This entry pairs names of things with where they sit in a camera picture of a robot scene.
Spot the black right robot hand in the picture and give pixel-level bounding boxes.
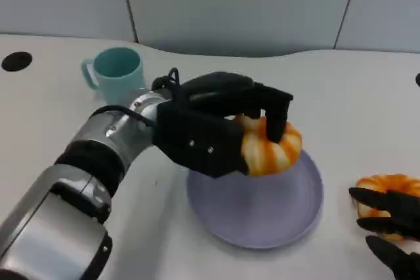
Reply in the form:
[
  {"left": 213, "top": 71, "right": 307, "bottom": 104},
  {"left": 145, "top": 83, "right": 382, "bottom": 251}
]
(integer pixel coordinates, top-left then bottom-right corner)
[{"left": 348, "top": 187, "right": 420, "bottom": 280}]

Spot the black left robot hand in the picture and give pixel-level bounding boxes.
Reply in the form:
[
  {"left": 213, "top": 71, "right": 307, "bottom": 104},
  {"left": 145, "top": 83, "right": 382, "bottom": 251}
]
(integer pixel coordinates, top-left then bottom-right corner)
[{"left": 180, "top": 71, "right": 295, "bottom": 143}]

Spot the orange and white bread roll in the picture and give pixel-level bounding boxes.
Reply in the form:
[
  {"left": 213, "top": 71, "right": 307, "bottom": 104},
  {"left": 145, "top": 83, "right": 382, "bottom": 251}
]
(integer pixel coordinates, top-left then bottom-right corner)
[
  {"left": 356, "top": 174, "right": 420, "bottom": 242},
  {"left": 233, "top": 114, "right": 303, "bottom": 176}
]

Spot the pale green mug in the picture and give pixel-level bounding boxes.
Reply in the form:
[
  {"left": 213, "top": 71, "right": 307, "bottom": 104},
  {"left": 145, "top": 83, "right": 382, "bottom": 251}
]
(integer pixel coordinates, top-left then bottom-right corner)
[{"left": 81, "top": 47, "right": 146, "bottom": 104}]

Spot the lilac plate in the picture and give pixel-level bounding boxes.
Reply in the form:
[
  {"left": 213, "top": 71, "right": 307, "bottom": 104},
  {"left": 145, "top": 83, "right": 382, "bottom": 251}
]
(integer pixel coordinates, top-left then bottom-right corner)
[{"left": 186, "top": 148, "right": 324, "bottom": 250}]

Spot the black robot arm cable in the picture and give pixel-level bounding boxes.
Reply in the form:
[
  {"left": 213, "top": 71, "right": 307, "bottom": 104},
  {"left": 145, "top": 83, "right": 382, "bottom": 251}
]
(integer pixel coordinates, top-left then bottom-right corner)
[{"left": 94, "top": 68, "right": 184, "bottom": 129}]

